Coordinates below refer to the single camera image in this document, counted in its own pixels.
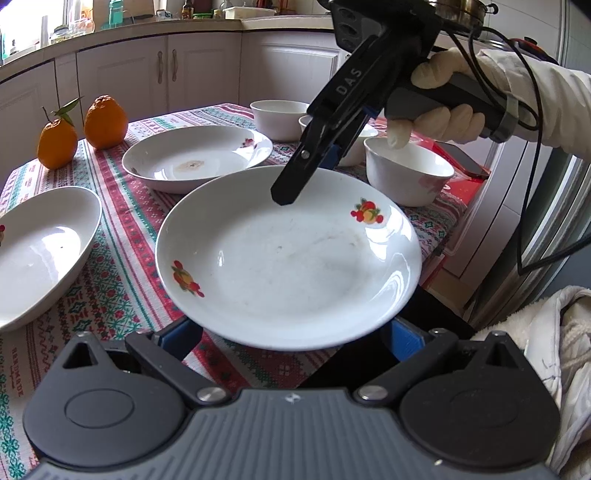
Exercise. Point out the dark smartphone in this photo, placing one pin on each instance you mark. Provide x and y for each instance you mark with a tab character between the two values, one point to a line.
461	159

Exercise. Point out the teal lidded jar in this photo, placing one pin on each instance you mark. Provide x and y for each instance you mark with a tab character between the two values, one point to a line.
116	9

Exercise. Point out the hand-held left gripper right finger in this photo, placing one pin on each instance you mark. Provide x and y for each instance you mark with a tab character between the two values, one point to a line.
408	344

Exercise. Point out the silver refrigerator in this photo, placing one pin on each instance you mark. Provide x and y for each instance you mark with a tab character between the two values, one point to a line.
554	207

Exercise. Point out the orange with leaves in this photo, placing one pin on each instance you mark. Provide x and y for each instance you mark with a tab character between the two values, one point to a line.
55	143

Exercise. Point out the red green patterned tablecloth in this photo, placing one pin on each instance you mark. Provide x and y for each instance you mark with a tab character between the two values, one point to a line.
124	258

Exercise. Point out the white bowl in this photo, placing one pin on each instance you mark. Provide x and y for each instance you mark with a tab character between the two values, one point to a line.
358	154
406	184
277	124

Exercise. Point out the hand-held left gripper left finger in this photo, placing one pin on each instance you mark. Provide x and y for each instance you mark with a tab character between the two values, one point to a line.
178	339

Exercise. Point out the red lidded pot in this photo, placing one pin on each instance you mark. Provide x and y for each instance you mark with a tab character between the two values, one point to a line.
531	46

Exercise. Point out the person's right forearm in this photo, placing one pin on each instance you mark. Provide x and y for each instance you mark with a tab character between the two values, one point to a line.
558	106

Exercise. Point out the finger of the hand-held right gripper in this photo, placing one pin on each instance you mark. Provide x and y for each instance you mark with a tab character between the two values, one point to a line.
374	113
295	180

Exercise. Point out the white stained fruit print plate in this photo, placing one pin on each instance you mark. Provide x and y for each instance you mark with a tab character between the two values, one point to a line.
184	152

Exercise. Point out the white kitchen cabinet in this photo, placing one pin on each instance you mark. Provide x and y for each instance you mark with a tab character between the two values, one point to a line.
120	78

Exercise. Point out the dark bottle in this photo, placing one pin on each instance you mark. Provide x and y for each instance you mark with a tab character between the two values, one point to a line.
187	8

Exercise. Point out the white fleece clothing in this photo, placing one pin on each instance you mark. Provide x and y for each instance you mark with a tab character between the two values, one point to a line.
554	346

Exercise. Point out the person's right hand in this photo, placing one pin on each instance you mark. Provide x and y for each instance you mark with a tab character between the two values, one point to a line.
438	64

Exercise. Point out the bumpy orange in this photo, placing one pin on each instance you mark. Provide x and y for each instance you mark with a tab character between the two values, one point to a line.
106	122

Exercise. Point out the clear glass pitcher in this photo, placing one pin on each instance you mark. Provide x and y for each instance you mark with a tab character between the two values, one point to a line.
82	21

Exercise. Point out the steel cooking pot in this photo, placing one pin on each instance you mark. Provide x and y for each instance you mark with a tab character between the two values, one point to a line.
461	11

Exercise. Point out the white tray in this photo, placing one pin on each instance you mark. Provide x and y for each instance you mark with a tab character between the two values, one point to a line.
249	13

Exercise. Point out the glass jar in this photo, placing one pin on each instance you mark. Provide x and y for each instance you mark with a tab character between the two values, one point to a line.
60	34

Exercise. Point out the beige kitchen countertop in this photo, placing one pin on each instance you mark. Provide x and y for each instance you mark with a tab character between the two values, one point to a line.
138	30

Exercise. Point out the red printed box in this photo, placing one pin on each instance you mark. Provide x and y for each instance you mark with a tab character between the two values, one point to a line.
461	187

